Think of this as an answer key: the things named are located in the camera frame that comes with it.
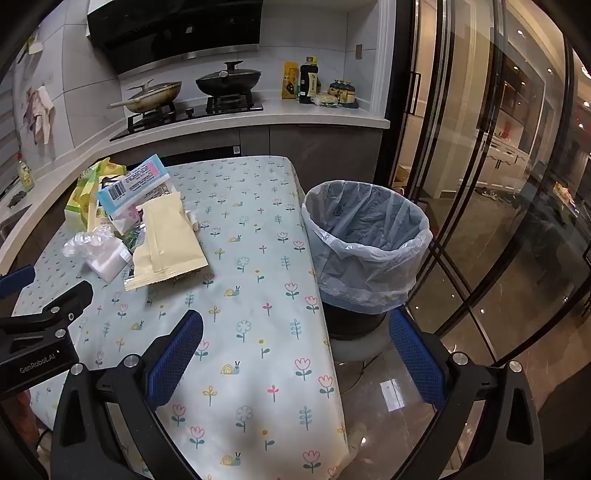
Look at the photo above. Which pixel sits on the white sideboard cabinet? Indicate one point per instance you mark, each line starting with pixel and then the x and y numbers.
pixel 503 154

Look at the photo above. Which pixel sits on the black wok with lid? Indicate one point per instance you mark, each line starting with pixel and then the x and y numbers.
pixel 228 81

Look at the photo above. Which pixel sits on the yellow seasoning packet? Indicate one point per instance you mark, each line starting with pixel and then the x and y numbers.
pixel 290 83

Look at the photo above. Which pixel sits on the black waste bin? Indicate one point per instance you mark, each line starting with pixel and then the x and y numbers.
pixel 351 323

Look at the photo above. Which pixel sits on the blue yellow seasoning jar set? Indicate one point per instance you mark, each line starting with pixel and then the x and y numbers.
pixel 344 92

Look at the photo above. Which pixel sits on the beige wok with glass lid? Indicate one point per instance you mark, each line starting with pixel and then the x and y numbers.
pixel 157 94

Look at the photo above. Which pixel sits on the green dish soap bottle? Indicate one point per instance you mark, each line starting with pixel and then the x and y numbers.
pixel 25 175

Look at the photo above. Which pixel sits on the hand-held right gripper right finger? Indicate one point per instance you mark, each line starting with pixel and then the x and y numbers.
pixel 418 360

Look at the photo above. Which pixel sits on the black range hood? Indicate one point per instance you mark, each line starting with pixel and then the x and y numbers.
pixel 184 32

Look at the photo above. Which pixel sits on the clear plastic wrap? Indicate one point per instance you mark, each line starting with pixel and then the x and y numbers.
pixel 85 242

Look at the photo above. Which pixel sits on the blue pink barcode packet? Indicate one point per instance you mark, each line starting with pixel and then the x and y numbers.
pixel 134 180

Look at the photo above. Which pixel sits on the grey wall outlet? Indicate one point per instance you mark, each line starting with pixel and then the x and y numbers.
pixel 359 51

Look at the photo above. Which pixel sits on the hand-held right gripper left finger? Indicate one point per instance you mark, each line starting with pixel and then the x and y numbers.
pixel 178 355

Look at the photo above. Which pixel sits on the white floral wrapper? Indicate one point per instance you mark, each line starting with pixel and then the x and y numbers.
pixel 127 216

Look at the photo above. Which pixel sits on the trash bin with plastic liner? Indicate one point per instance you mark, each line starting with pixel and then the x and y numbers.
pixel 369 258

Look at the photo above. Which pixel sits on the black gas stove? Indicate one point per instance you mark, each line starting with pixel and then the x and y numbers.
pixel 138 130

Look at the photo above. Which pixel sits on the kitchen counter with grey cabinets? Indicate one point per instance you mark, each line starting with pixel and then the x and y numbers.
pixel 323 150

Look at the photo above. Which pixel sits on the black built-in appliance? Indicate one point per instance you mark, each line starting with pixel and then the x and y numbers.
pixel 198 154

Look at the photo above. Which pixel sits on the clear plastic food bag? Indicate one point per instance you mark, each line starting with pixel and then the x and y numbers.
pixel 323 99

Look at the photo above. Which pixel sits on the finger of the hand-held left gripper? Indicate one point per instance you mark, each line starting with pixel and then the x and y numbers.
pixel 69 303
pixel 16 279

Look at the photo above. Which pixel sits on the hanging pale cloth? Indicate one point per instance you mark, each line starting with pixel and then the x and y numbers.
pixel 40 115

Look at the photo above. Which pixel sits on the dark sauce bottle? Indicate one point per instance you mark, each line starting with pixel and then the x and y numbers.
pixel 308 85

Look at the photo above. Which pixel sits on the white tissue pack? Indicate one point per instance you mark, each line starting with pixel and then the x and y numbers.
pixel 108 265

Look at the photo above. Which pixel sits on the black framed glass sliding door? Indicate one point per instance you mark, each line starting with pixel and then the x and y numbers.
pixel 461 138

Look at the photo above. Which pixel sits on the green yellow packet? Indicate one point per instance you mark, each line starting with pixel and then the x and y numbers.
pixel 81 203

